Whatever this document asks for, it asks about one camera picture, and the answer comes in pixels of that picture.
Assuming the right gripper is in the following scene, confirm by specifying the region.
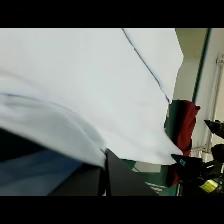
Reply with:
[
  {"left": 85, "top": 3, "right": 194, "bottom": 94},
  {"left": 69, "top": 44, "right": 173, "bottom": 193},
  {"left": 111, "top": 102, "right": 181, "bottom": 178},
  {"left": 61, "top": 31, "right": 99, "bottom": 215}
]
[{"left": 170, "top": 119, "right": 224, "bottom": 197}]

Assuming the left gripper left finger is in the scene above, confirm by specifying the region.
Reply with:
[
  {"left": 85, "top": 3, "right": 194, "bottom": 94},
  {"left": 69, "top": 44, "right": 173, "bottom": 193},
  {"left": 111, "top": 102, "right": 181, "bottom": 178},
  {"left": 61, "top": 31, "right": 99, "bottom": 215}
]
[{"left": 49, "top": 162, "right": 106, "bottom": 197}]

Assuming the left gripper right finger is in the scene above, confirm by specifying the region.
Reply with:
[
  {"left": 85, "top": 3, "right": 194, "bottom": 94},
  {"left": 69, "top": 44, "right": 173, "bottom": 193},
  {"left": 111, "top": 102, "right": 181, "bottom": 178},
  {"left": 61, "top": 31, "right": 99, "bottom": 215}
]
[{"left": 105, "top": 148, "right": 158, "bottom": 197}]

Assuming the white shirt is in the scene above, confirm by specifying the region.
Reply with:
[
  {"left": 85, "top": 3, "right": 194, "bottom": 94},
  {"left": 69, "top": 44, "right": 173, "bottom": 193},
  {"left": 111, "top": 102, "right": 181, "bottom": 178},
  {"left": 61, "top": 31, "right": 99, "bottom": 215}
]
[{"left": 0, "top": 27, "right": 185, "bottom": 169}]

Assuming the red garment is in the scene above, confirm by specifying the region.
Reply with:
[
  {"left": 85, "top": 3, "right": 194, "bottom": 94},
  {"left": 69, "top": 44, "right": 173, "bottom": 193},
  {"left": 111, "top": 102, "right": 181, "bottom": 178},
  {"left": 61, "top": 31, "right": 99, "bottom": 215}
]
[{"left": 164, "top": 99, "right": 202, "bottom": 188}]

